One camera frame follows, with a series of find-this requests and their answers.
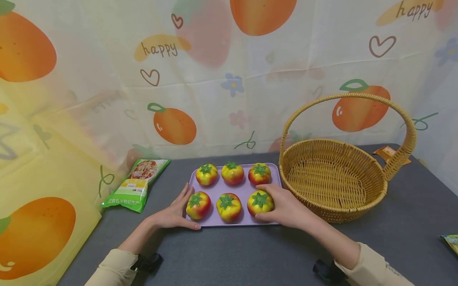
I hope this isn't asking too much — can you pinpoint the person's right hand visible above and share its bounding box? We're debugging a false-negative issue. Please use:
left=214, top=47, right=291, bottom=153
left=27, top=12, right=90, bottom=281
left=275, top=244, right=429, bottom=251
left=254, top=183, right=318, bottom=232

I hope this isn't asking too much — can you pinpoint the person's left hand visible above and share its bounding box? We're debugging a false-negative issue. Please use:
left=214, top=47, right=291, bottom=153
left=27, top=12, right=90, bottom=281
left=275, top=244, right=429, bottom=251
left=147, top=182, right=202, bottom=231

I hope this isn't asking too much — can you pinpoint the red yellow toy tomato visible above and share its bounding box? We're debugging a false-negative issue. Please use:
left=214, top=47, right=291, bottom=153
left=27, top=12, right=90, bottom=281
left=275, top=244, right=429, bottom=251
left=246, top=190, right=276, bottom=218

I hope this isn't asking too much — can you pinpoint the purple plastic tray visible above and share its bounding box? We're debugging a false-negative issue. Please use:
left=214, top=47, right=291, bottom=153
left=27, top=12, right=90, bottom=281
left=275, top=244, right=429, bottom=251
left=186, top=162, right=283, bottom=228

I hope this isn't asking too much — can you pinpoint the person's left forearm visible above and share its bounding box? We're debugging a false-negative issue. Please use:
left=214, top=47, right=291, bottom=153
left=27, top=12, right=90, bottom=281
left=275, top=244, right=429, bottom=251
left=85, top=218, right=159, bottom=286

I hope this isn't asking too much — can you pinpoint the person's right forearm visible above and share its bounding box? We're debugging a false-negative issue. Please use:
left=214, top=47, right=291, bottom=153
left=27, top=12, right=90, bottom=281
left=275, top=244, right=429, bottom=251
left=307, top=217, right=415, bottom=286

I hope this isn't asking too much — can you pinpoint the group of toy tomatoes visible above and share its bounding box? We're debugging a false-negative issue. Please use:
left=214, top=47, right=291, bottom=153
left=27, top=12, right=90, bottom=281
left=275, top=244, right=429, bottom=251
left=185, top=161, right=272, bottom=223

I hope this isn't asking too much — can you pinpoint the black wrist band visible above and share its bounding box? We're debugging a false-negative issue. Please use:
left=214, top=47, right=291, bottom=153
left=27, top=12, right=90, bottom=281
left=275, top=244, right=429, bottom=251
left=130, top=252, right=164, bottom=274
left=312, top=259, right=347, bottom=285

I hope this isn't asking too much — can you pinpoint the orange snack packet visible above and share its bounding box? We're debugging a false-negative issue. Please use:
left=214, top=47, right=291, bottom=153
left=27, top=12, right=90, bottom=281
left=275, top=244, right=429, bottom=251
left=372, top=145, right=412, bottom=166

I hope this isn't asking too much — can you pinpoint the yellow green snack packet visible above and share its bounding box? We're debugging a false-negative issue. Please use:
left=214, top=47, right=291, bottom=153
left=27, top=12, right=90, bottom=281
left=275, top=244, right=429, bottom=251
left=440, top=234, right=458, bottom=256

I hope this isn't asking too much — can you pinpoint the woven wicker basket with handle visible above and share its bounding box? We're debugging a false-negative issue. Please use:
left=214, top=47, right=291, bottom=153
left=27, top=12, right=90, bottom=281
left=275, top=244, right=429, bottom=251
left=278, top=92, right=418, bottom=224

